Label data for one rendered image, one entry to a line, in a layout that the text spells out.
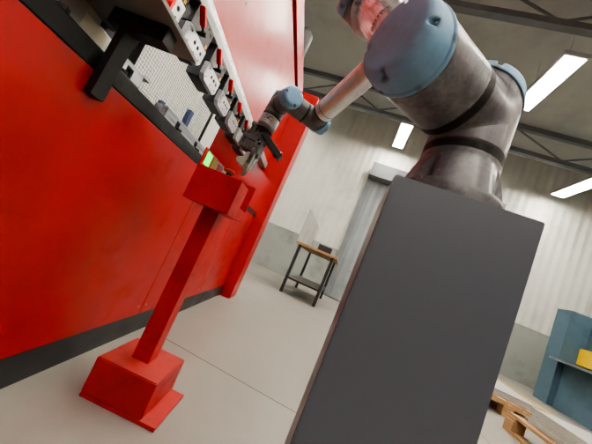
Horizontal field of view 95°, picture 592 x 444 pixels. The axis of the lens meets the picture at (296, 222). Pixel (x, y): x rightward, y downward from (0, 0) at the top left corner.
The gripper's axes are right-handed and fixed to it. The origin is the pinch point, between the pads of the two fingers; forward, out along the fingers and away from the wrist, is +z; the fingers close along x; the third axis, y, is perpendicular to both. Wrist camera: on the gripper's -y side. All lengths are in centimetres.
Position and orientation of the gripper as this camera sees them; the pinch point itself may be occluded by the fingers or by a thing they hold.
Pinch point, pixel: (245, 173)
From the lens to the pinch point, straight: 107.4
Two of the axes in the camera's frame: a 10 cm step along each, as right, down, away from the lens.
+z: -4.7, 8.7, -1.1
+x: -0.1, -1.4, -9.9
